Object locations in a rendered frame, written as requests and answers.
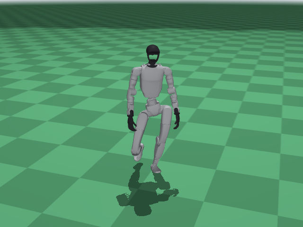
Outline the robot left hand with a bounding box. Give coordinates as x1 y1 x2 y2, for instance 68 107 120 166
174 108 180 129

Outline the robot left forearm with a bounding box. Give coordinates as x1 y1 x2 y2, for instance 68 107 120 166
170 87 179 112

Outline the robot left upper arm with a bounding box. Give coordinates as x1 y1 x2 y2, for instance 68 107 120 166
163 66 175 94

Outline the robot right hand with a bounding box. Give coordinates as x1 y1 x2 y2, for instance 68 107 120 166
127 110 137 131

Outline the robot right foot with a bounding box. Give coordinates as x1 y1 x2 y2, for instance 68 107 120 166
134 143 144 161

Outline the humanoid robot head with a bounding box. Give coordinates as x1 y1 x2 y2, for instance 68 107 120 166
146 44 160 68

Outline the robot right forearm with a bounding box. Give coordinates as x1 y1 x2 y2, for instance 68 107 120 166
127 88 134 115

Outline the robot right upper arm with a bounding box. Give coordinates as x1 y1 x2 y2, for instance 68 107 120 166
129 67 142 96

